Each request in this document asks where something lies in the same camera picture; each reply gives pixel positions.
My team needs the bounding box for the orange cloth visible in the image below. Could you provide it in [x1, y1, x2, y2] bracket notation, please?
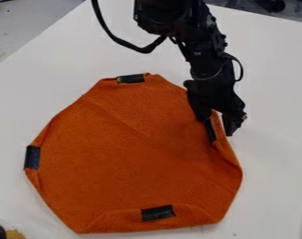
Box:
[22, 72, 245, 234]

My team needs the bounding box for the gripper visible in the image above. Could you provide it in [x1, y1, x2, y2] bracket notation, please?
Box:
[182, 72, 249, 137]

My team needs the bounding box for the black cable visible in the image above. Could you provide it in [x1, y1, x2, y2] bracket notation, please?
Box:
[89, 0, 169, 54]

